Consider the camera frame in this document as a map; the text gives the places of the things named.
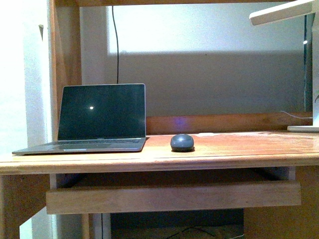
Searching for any dark grey Logi mouse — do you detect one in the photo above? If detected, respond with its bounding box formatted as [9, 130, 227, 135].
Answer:
[170, 134, 194, 152]

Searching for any grey laptop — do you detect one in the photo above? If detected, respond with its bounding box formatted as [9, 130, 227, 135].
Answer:
[13, 84, 146, 155]

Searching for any wooden desk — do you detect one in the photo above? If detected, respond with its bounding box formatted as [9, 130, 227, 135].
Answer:
[0, 0, 319, 239]

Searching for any wooden keyboard drawer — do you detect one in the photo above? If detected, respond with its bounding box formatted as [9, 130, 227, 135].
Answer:
[46, 169, 301, 214]

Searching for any white desk lamp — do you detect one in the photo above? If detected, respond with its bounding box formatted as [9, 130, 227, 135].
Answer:
[249, 0, 319, 133]

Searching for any black hanging cable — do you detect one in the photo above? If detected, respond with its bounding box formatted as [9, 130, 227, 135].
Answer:
[111, 5, 120, 85]

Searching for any black cable on floor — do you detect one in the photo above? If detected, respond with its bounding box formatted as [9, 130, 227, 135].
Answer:
[171, 226, 244, 239]

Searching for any white thin cable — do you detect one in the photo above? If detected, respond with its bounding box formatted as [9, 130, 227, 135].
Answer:
[280, 110, 314, 119]

